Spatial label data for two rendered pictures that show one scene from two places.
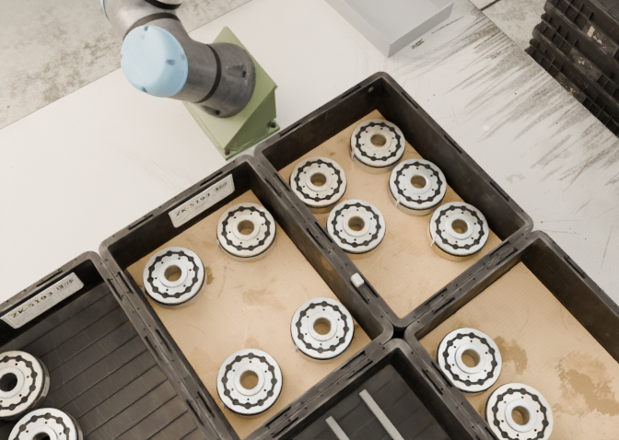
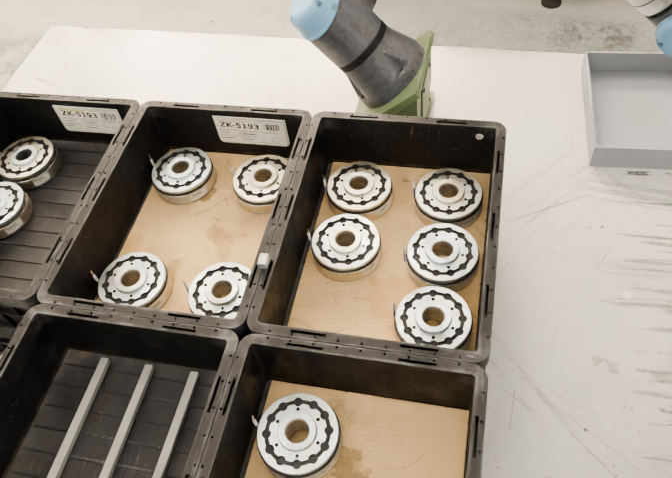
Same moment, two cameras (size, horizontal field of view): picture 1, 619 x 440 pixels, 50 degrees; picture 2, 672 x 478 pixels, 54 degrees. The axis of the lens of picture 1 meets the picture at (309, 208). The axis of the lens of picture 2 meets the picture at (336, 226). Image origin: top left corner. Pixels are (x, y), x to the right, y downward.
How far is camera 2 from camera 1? 0.65 m
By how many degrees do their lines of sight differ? 32
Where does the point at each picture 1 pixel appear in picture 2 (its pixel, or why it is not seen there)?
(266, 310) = (212, 251)
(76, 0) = (456, 37)
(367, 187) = (403, 228)
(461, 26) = not seen: outside the picture
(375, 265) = (330, 291)
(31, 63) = not seen: hidden behind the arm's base
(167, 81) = (306, 19)
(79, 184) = (240, 98)
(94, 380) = (68, 201)
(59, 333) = (89, 157)
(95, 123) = (295, 67)
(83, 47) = not seen: hidden behind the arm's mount
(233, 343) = (164, 253)
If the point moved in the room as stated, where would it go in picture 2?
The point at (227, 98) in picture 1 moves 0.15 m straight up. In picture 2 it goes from (368, 81) to (362, 9)
